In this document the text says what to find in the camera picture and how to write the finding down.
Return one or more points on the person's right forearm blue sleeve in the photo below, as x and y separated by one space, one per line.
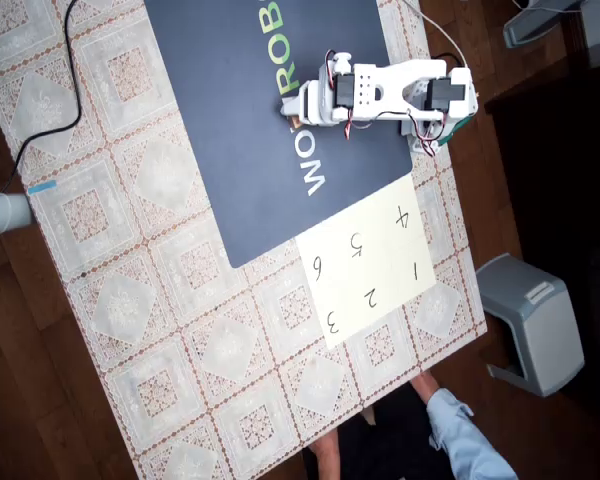
460 440

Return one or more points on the white lace tablecloth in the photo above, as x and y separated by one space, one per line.
130 250

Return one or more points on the dark trousers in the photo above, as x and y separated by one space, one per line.
390 440

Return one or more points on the grey plastic stool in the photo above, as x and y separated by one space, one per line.
535 325

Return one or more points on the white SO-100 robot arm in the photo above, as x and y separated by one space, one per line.
395 85

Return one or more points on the person's left hand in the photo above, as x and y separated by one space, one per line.
327 457

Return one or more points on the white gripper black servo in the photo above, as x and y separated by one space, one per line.
297 106

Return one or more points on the white paper with handwritten numbers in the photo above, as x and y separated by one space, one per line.
370 260

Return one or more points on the blue tape strip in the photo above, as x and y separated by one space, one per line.
42 188

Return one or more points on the grey plastic object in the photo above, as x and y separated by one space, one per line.
540 22

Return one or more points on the small wooden die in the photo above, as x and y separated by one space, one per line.
296 121

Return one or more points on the person's right hand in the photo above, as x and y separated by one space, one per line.
425 386

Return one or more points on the dark blue WOWROBO mat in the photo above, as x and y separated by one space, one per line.
230 125

